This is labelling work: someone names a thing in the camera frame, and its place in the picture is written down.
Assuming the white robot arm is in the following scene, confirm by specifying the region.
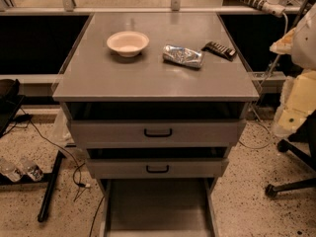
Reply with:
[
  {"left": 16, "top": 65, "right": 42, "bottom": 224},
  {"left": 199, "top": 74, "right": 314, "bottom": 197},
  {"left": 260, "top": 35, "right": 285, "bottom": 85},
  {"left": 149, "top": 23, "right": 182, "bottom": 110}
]
[{"left": 270, "top": 5, "right": 316, "bottom": 138}]

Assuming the grey middle drawer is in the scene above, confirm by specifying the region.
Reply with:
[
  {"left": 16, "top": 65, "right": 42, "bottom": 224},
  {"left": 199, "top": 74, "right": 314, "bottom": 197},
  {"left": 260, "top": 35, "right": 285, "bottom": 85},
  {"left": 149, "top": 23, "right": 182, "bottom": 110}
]
[{"left": 87, "top": 147, "right": 228, "bottom": 179}]

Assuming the grey drawer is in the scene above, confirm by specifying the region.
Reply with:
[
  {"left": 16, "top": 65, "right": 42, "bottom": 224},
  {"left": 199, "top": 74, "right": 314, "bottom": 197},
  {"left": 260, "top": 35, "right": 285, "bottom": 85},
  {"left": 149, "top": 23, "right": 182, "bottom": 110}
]
[
  {"left": 68, "top": 102, "right": 245, "bottom": 148},
  {"left": 87, "top": 147, "right": 228, "bottom": 179},
  {"left": 98, "top": 179, "right": 219, "bottom": 237}
]

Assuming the grey top drawer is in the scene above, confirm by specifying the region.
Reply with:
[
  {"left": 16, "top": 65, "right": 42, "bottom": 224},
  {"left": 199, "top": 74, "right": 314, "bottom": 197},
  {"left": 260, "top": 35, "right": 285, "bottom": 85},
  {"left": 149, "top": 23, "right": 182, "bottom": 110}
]
[{"left": 68, "top": 102, "right": 245, "bottom": 148}]

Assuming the grey bottom drawer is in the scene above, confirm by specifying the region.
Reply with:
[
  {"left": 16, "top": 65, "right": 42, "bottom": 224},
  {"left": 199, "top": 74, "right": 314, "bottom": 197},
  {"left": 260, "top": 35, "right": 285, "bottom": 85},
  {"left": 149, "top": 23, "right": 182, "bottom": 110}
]
[{"left": 98, "top": 179, "right": 219, "bottom": 237}]

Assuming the white round bowl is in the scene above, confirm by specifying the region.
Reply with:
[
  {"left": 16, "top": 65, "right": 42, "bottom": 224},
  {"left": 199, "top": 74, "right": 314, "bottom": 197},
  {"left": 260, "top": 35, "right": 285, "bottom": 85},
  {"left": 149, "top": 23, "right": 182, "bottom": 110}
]
[{"left": 107, "top": 31, "right": 149, "bottom": 57}]

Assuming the black chocolate bar packet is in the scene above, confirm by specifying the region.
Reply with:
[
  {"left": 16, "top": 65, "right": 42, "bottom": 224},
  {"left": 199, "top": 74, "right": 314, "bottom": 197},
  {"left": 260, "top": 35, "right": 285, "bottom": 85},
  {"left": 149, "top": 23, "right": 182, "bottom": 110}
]
[{"left": 201, "top": 41, "right": 237, "bottom": 61}]

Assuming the right clear water bottle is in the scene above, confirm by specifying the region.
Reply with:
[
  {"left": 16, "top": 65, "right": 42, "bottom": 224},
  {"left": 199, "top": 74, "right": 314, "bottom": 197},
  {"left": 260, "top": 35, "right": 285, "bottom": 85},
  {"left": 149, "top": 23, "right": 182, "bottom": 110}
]
[{"left": 20, "top": 157, "right": 43, "bottom": 182}]

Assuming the clear water bottle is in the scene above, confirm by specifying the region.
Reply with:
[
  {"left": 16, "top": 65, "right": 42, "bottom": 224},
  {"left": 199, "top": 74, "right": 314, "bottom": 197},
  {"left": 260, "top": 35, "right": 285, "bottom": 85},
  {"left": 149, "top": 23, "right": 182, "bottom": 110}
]
[
  {"left": 0, "top": 158, "right": 23, "bottom": 183},
  {"left": 20, "top": 157, "right": 43, "bottom": 182}
]

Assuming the black office chair base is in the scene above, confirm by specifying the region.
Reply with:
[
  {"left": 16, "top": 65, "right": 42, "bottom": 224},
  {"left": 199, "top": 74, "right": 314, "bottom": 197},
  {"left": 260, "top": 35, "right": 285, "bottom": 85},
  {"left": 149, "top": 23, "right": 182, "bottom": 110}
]
[{"left": 265, "top": 109, "right": 316, "bottom": 199}]

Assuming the white power strip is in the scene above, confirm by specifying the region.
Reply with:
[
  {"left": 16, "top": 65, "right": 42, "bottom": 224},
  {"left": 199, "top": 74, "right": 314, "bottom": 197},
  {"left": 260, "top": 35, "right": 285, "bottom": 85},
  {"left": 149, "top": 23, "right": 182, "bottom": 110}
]
[{"left": 238, "top": 0, "right": 285, "bottom": 17}]

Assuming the left clear water bottle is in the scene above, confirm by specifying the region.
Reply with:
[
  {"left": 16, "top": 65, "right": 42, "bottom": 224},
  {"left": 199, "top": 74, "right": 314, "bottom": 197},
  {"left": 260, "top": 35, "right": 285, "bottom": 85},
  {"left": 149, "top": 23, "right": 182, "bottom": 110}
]
[{"left": 0, "top": 158, "right": 23, "bottom": 183}]

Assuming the black top drawer handle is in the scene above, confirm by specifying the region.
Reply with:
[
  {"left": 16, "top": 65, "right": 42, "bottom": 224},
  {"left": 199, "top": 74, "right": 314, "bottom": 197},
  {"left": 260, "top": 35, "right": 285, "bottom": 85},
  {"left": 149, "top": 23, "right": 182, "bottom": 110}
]
[{"left": 143, "top": 128, "right": 173, "bottom": 138}]

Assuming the black drawer handle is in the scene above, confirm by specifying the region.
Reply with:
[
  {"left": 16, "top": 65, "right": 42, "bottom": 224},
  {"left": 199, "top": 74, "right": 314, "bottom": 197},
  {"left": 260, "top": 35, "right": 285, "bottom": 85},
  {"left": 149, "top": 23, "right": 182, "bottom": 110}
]
[
  {"left": 146, "top": 165, "right": 170, "bottom": 174},
  {"left": 143, "top": 128, "right": 173, "bottom": 138}
]

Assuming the black middle drawer handle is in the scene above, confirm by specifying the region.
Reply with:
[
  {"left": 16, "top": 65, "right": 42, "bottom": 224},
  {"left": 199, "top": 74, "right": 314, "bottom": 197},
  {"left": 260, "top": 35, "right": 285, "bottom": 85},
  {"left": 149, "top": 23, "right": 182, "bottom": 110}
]
[{"left": 146, "top": 165, "right": 170, "bottom": 174}]

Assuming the black floor cable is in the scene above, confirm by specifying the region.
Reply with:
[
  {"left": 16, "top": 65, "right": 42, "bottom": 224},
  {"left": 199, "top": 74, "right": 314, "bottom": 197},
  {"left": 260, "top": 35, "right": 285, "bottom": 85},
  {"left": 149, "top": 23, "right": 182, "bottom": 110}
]
[{"left": 3, "top": 106, "right": 107, "bottom": 237}]

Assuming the black stand frame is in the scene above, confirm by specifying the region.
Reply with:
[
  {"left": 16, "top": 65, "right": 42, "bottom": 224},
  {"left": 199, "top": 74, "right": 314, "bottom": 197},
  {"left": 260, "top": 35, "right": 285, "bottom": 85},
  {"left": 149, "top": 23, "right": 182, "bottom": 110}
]
[{"left": 0, "top": 79, "right": 65, "bottom": 222}]

